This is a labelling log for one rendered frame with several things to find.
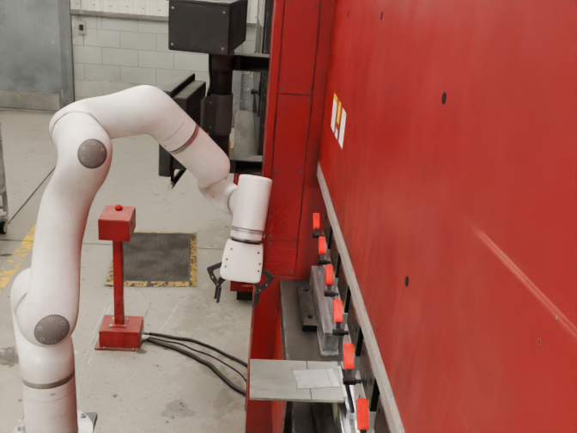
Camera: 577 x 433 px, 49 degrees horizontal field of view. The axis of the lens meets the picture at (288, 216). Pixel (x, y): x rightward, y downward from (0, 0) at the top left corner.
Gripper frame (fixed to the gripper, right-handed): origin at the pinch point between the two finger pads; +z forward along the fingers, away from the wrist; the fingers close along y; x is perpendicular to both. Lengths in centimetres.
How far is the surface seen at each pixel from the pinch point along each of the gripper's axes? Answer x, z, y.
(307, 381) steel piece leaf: -19.7, 24.0, -25.8
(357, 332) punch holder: 12.6, 1.3, -28.7
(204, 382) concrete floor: -177, 79, -5
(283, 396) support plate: -13.5, 27.2, -18.4
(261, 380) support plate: -20.4, 25.6, -12.5
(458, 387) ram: 80, -8, -24
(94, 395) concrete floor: -168, 89, 49
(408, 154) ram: 46, -40, -23
